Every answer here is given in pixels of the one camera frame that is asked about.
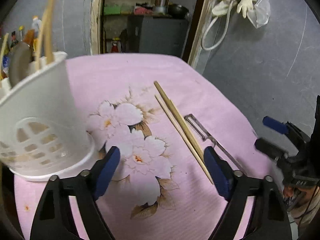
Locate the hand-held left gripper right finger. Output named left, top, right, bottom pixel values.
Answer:
left=203, top=146, right=292, bottom=240

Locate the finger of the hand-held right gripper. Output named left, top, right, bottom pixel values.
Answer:
left=262, top=116, right=308, bottom=143
left=254, top=137, right=290, bottom=161

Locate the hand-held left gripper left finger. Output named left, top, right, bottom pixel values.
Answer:
left=30, top=146, right=121, bottom=240

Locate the metal peeler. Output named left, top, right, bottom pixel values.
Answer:
left=184, top=114, right=248, bottom=176

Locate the white plastic utensil holder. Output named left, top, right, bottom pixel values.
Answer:
left=0, top=51, right=96, bottom=182

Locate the person's right hand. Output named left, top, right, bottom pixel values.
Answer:
left=283, top=185, right=320, bottom=227

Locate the pink floral tablecloth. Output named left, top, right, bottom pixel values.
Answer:
left=14, top=54, right=280, bottom=240

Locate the red bottle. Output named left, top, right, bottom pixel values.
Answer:
left=111, top=38, right=122, bottom=53

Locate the cream rubber glove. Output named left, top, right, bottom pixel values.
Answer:
left=212, top=0, right=238, bottom=18
left=236, top=0, right=257, bottom=18

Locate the grey cabinet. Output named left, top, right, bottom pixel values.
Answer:
left=127, top=15, right=189, bottom=57

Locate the black pot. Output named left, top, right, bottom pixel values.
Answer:
left=167, top=4, right=189, bottom=19

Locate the orange packet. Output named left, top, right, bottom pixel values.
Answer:
left=24, top=29, right=35, bottom=53

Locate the green box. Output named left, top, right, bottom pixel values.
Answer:
left=104, top=4, right=133, bottom=15

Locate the white plastic jug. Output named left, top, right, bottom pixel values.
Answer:
left=31, top=16, right=42, bottom=30

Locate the pink cloth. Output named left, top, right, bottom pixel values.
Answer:
left=134, top=6, right=153, bottom=15

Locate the silver pot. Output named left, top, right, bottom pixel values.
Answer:
left=152, top=5, right=168, bottom=15

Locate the white hose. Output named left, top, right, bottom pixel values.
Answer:
left=201, top=0, right=237, bottom=50

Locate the clear plastic bag on wall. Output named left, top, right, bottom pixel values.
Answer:
left=250, top=0, right=271, bottom=29

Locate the worn door frame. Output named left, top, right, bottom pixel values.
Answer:
left=90, top=0, right=218, bottom=68

